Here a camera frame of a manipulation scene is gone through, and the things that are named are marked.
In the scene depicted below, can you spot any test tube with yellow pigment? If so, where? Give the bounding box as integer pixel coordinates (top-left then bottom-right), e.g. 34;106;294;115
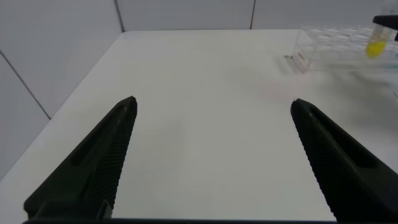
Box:
365;0;398;60

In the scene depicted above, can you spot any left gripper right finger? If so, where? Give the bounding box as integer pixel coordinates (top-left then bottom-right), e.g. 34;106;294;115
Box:
290;98;398;223

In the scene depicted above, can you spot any clear plastic test tube rack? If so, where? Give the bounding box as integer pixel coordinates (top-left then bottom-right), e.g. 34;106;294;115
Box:
292;24;398;74

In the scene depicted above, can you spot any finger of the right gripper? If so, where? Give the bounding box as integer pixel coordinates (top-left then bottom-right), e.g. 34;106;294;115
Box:
372;14;398;41

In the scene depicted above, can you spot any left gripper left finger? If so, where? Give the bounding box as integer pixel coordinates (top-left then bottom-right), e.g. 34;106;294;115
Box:
23;95;138;220

